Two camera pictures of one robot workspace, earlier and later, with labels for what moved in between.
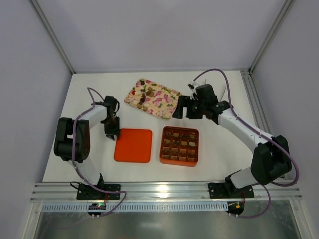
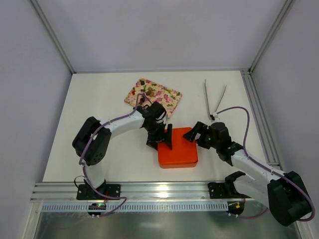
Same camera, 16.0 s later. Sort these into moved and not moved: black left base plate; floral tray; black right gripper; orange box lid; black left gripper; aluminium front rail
Moved: black left gripper; black right gripper; orange box lid
Not moved: floral tray; aluminium front rail; black left base plate
